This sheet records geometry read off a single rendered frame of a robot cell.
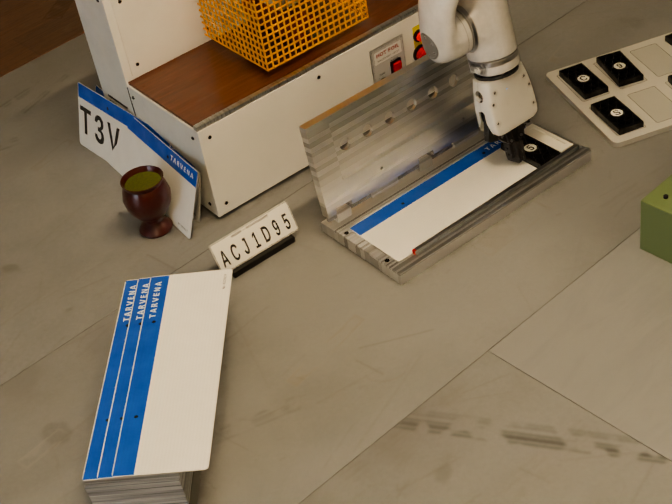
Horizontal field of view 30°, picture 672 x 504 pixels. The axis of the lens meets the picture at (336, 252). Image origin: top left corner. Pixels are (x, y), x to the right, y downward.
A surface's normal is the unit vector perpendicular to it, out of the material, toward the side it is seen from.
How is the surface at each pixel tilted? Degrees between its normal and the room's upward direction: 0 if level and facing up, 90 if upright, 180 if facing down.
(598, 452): 0
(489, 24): 78
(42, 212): 0
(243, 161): 90
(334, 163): 83
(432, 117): 83
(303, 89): 90
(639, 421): 0
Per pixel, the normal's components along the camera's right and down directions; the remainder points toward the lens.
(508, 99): 0.58, 0.26
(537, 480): -0.14, -0.76
